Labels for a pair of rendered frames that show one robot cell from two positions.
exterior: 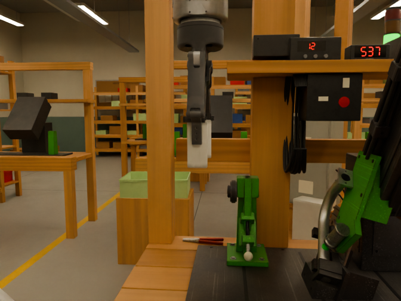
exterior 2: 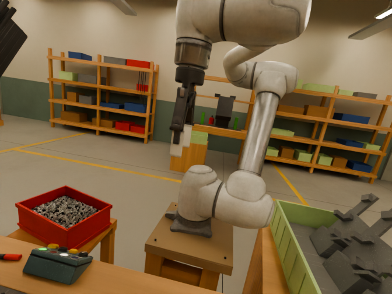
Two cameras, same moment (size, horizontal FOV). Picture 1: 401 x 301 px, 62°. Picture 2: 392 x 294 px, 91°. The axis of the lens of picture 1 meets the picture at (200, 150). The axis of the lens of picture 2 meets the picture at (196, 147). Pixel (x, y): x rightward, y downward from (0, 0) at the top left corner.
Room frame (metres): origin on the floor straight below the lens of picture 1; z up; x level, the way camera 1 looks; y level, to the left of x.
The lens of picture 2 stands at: (1.08, 0.06, 1.44)
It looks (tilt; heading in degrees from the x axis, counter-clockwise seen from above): 14 degrees down; 182
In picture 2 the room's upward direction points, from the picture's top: 8 degrees clockwise
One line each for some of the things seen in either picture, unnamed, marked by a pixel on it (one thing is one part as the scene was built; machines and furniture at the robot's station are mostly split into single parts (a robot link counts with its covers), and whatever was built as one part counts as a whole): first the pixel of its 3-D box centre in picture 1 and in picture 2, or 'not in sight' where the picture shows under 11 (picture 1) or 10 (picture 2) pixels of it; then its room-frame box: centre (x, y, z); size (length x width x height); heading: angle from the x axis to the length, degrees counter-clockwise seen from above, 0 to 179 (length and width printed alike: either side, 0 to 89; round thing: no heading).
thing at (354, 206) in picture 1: (369, 192); not in sight; (0.86, -0.44, 1.17); 0.13 x 0.12 x 0.20; 85
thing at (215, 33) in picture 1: (200, 54); (188, 87); (0.56, 0.00, 1.47); 0.08 x 0.07 x 0.09; 175
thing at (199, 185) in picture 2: not in sight; (199, 190); (0.30, 0.08, 1.05); 0.18 x 0.16 x 0.22; 70
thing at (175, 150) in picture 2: (203, 138); (177, 143); (0.61, 0.00, 1.33); 0.03 x 0.01 x 0.07; 85
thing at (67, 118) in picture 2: not in sight; (102, 97); (-4.47, -3.00, 1.10); 3.01 x 0.55 x 2.20; 86
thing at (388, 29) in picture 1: (392, 28); not in sight; (1.20, -0.67, 1.67); 0.05 x 0.05 x 0.05
